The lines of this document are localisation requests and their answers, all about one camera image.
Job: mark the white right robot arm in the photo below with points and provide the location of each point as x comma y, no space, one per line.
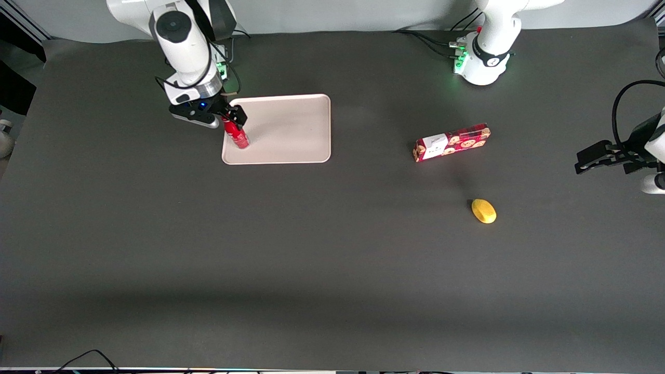
182,47

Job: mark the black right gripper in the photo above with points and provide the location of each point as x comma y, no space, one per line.
217,105

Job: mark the beige plastic tray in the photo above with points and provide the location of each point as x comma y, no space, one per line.
291,130

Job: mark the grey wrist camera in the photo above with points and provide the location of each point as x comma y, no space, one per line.
200,119
652,183

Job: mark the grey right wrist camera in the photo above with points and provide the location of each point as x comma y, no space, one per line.
200,119

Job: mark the aluminium frame rail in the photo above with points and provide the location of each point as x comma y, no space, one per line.
21,18

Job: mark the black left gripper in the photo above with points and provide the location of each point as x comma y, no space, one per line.
632,150

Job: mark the red cookie box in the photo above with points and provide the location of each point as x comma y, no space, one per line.
462,140

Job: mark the yellow lemon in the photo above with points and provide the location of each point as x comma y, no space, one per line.
484,211

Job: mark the red soda can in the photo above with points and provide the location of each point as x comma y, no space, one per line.
239,136

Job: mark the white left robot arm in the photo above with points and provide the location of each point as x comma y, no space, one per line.
488,62

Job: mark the whitish round object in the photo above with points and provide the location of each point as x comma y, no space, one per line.
5,140

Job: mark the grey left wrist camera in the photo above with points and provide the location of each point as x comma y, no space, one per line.
652,183

